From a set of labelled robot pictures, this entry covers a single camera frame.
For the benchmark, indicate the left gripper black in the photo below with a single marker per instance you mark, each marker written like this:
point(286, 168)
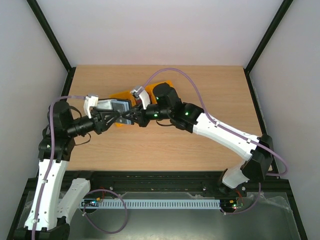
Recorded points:
point(100, 122)

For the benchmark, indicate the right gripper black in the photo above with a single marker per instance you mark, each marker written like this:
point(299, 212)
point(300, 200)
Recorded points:
point(142, 116)

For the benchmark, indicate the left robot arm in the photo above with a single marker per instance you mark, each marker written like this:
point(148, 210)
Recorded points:
point(50, 216)

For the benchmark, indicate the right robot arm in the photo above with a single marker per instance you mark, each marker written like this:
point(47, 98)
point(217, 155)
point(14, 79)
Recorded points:
point(254, 150)

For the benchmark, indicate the orange plastic sorting bin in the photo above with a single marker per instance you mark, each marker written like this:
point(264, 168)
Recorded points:
point(120, 96)

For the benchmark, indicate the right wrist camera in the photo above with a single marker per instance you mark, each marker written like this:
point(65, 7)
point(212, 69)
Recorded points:
point(139, 92)

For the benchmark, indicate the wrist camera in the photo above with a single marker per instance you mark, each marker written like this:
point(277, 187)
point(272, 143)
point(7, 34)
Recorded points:
point(90, 101)
point(139, 92)

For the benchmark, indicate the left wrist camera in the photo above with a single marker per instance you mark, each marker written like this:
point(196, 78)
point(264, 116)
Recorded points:
point(90, 101)

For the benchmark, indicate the black aluminium frame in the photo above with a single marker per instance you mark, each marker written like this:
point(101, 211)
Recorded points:
point(161, 180)

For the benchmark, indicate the white slotted cable duct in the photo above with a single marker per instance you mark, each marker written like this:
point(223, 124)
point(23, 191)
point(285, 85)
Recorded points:
point(153, 204)

